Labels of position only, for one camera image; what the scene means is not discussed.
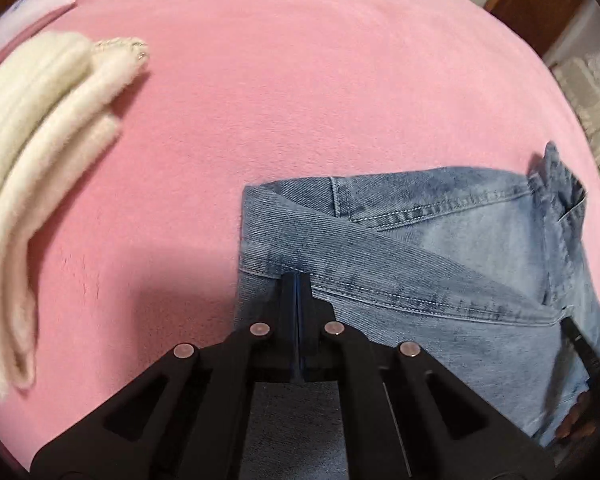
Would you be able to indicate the brown wooden door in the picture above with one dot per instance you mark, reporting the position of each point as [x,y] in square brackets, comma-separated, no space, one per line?
[540,0]

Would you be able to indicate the blue denim jeans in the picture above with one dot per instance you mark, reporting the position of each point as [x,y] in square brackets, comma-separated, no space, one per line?
[430,260]

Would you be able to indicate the white printed pillow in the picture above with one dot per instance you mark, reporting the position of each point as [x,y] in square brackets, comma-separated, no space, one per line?
[25,15]

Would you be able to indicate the folded cream fluffy sweater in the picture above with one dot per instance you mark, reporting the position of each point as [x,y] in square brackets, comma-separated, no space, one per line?
[40,160]

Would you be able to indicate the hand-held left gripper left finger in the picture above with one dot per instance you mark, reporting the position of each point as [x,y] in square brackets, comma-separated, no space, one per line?
[289,320]

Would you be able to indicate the person's right hand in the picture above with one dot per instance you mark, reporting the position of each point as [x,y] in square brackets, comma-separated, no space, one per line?
[577,417]

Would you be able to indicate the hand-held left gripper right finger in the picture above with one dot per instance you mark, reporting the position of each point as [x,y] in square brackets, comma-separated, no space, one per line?
[306,330]

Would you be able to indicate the pink plush bed blanket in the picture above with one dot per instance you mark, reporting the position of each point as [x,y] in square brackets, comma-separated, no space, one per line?
[280,110]

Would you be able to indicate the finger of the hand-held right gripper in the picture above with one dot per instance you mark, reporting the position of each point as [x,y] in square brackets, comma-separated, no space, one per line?
[582,347]

